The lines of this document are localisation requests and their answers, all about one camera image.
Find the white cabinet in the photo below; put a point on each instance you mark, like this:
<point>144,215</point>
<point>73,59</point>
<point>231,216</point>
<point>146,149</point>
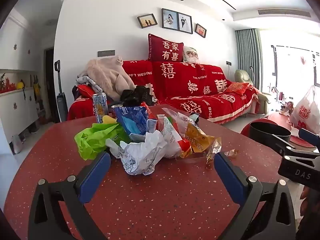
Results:
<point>17,110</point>

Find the white paper wrapper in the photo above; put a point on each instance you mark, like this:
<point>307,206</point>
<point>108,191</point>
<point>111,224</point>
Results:
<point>140,157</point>

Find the red foil wrapper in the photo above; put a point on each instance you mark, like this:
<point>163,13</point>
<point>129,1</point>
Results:
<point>150,111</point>

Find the grey-green curtain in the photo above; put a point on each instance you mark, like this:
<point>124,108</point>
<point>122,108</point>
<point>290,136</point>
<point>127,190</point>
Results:
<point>247,52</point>

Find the small white bag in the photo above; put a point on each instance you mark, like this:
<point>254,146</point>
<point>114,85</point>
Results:
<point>17,143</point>

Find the plain red cushion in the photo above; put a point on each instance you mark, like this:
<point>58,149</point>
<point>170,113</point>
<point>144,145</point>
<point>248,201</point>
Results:
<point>85,91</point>

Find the beige fluffy coat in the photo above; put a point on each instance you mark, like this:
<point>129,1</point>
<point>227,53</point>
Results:
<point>107,75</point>

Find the red paper ornament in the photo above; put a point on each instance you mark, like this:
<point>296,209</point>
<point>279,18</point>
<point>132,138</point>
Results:
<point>6,83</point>

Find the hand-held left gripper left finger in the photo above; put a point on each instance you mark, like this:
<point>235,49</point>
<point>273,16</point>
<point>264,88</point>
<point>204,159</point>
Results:
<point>95,177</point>

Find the person's right hand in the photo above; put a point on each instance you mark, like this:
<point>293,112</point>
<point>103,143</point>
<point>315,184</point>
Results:
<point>305,200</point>

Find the pale green wrapper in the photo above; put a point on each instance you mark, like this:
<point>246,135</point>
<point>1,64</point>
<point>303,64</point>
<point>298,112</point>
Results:
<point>194,118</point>

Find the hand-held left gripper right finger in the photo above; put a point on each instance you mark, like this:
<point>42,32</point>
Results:
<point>228,177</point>

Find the large red printed pillow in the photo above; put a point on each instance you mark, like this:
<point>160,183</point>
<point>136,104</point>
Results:
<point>165,50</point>

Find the clear plastic bag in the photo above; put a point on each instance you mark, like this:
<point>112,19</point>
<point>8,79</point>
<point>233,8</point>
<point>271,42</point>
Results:
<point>180,117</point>

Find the grey wall switch panel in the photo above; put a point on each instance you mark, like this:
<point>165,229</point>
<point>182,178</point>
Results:
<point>106,53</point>

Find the yellow hanging bag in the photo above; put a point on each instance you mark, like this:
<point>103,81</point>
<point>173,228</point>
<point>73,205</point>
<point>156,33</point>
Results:
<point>36,88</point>

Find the black clothing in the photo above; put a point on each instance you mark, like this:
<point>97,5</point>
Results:
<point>137,95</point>

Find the yellow helmet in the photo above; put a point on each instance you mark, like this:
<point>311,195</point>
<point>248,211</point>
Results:
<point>20,85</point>

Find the blue white foil packet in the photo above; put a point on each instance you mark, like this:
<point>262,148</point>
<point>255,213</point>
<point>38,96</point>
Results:
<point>151,126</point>

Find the grey crumpled cloth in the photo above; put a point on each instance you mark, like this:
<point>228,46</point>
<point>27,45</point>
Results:
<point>83,81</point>

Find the small red packet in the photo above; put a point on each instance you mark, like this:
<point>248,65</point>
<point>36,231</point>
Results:
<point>185,146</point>

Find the red covered sofa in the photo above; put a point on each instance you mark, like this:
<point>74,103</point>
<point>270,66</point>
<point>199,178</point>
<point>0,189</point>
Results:
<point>212,97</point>

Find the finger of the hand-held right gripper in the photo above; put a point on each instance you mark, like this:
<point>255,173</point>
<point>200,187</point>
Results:
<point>308,134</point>
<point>295,151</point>

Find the white printed pillow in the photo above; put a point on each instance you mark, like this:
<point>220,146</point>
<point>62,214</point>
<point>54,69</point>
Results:
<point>191,55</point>

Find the small red embroidered cushion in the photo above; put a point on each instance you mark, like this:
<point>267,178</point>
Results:
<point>236,88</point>

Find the framed couple portrait photo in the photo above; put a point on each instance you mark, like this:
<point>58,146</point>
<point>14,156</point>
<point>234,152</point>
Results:
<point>185,23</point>

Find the round red side table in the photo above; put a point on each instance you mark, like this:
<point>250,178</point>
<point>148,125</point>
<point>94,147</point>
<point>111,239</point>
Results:
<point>277,118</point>

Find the blue tissue packet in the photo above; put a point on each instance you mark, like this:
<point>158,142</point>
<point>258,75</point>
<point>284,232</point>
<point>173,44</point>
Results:
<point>135,120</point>

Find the small clear wrapper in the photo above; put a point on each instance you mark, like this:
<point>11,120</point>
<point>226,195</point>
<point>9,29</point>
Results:
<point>231,153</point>

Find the framed red-toned photo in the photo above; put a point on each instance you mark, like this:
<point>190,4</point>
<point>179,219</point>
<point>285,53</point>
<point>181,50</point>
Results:
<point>200,30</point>

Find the yellow wrapper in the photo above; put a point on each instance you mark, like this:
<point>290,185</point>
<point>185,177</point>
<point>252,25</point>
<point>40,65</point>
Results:
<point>109,120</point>

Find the green plastic bag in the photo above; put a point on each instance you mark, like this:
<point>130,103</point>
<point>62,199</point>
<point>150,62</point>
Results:
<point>95,140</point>

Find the white red-printed plastic bag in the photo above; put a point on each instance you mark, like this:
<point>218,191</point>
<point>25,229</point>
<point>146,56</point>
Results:
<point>306,112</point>

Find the tall blue drink can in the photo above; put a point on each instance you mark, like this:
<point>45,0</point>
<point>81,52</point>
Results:
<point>100,107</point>

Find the grey upright vacuum cleaner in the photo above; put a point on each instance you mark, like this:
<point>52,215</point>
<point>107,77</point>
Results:
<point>61,105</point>

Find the white printed wrapper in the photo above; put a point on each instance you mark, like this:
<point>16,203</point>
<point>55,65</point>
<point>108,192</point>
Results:
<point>170,137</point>

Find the black trash bin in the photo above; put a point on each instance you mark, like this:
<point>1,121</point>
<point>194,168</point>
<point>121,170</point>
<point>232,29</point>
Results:
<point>265,132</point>

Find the beige leather armchair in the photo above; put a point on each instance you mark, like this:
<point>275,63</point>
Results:
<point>243,76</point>

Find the framed bouquet portrait photo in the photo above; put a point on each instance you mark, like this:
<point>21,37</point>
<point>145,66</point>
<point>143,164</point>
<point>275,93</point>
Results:
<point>170,19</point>

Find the ceiling air vent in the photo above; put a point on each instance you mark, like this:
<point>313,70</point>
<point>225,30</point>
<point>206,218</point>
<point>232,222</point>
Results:
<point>283,12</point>

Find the framed sunset photo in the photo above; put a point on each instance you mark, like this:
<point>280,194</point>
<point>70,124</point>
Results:
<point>147,20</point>

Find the orange snack wrapper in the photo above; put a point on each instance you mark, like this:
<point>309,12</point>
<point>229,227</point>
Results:
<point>200,137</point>

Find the short red drink can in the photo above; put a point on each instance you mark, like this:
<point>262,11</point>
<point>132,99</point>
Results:
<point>115,110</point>

